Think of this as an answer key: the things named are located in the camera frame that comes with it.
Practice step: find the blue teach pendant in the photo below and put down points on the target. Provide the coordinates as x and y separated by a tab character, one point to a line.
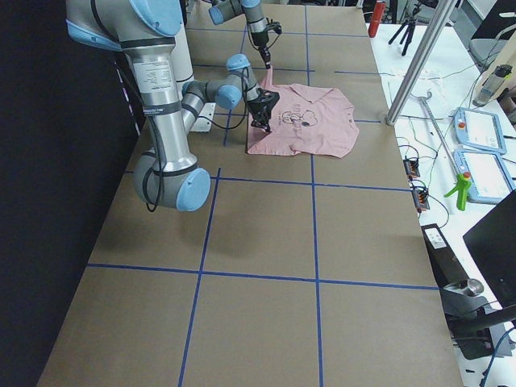
480	130
491	180

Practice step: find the black monitor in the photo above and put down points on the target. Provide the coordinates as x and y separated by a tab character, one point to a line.
491	244

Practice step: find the orange circuit board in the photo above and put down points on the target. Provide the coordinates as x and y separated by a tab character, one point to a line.
411	166
420	195

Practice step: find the aluminium frame post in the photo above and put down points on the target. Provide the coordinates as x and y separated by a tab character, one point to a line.
441	16

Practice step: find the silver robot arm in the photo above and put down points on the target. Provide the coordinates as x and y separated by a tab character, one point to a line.
257	24
151	36

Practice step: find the metal reacher grabber tool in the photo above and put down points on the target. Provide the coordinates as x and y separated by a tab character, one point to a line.
463	176

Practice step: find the far blue teach pendant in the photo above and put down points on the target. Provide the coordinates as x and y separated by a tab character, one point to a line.
480	130

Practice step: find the black clamp with metal knob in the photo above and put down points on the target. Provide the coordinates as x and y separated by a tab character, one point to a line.
478	328

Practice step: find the pink Snoopy t-shirt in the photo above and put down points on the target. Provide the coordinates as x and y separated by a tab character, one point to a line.
306	119

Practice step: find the clear water bottle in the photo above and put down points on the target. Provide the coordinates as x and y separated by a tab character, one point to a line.
492	84

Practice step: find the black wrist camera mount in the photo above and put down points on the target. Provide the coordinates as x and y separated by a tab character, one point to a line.
271	98
274	26

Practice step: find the black tripod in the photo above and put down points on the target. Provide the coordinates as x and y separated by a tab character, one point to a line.
405	28

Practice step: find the red cylinder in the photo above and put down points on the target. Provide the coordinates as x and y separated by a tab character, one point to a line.
377	14

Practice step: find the far orange circuit board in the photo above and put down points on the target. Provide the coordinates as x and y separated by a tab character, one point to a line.
411	166

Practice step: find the black power supply box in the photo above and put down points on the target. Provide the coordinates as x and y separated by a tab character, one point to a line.
445	265

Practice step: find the near orange circuit board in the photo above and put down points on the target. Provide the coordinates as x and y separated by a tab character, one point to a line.
420	195

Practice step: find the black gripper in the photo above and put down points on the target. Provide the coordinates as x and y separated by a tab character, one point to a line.
260	40
255	108

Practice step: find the near blue teach pendant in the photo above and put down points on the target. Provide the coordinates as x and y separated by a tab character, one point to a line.
491	180

